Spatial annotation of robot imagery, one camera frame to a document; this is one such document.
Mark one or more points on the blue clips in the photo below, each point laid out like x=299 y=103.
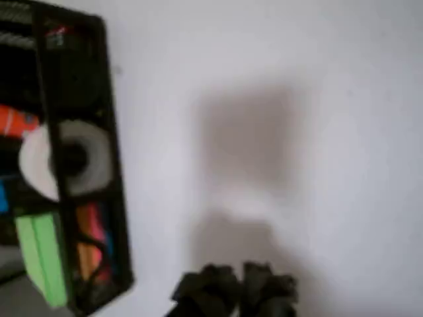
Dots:
x=3 y=196

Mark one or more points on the orange-red capped tube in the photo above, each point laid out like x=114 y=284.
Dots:
x=15 y=120

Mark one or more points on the black mesh desk organizer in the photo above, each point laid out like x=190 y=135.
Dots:
x=72 y=82

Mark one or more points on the red and grey small item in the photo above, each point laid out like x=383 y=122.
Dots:
x=54 y=33

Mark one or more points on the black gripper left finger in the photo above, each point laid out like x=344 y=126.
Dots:
x=208 y=294

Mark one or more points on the green sticky note pad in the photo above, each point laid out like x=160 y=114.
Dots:
x=43 y=257

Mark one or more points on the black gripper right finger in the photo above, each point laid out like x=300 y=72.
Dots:
x=269 y=294

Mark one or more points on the orange pink sticky flags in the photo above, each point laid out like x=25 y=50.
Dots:
x=91 y=221

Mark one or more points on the white tape roll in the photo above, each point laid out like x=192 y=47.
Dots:
x=96 y=158

